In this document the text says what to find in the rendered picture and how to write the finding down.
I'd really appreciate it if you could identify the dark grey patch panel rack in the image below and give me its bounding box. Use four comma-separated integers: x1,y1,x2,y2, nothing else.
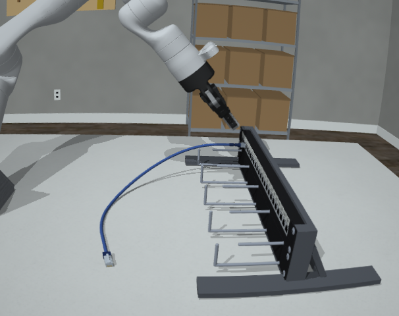
185,126,381,298

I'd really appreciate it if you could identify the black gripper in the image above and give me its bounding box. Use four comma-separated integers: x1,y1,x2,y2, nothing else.
179,61,239,130

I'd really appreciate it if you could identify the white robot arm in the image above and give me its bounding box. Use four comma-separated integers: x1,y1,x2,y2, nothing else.
0,0,219,131

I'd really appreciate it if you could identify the network cable plug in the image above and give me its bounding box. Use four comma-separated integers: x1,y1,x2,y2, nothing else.
103,251,113,267

